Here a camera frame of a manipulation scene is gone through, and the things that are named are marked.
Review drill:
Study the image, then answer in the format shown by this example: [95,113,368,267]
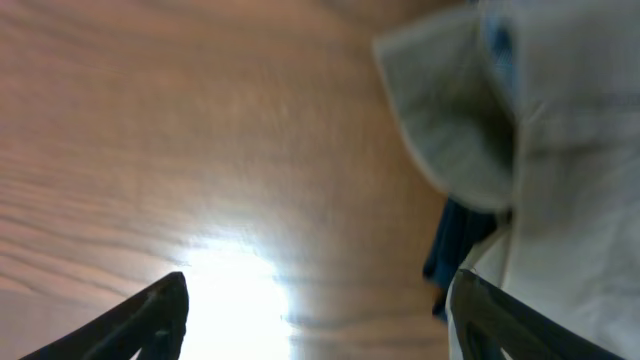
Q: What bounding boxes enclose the olive green shorts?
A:
[374,1,639,359]

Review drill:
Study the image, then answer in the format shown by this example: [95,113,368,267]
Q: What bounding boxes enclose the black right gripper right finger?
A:
[449,270,621,360]

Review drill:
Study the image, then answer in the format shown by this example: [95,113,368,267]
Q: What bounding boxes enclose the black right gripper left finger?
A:
[21,271,189,360]

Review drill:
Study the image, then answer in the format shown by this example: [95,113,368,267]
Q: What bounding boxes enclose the navy blue garment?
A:
[422,198,497,323]

